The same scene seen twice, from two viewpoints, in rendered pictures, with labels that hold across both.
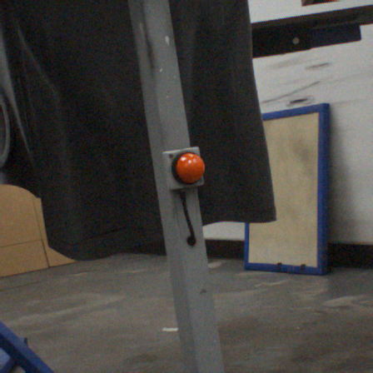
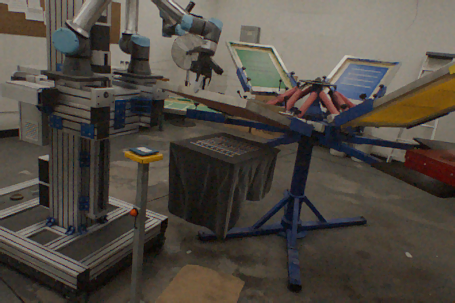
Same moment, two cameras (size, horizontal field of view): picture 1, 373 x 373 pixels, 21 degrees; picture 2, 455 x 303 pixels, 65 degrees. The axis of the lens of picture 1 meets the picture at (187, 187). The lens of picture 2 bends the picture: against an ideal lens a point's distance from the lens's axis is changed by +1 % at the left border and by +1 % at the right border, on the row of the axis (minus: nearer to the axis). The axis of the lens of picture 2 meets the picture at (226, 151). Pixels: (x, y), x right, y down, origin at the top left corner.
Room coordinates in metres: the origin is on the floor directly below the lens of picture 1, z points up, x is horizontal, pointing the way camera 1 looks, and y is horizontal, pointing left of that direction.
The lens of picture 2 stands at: (0.98, -1.64, 1.49)
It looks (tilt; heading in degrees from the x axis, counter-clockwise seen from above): 16 degrees down; 65
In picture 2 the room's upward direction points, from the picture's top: 7 degrees clockwise
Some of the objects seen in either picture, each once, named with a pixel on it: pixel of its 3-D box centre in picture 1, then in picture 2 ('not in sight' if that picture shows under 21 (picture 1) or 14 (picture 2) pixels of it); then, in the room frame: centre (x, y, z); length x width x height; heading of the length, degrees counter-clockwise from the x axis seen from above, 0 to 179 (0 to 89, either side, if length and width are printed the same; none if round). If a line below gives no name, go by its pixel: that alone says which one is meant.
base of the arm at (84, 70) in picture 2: not in sight; (77, 64); (1.03, 0.40, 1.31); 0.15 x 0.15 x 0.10
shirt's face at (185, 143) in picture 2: not in sight; (227, 145); (1.82, 0.16, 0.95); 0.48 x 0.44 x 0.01; 30
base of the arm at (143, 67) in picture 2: not in sight; (139, 65); (1.40, 0.73, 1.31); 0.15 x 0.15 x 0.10
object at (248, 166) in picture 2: not in sight; (252, 191); (1.92, -0.02, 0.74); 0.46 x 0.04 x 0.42; 30
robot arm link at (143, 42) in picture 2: not in sight; (139, 46); (1.40, 0.74, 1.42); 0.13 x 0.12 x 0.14; 107
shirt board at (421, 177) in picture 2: (154, 59); (367, 157); (2.78, 0.04, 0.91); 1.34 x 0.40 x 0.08; 90
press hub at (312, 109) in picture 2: not in sight; (302, 158); (2.79, 0.71, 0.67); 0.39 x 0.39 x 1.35
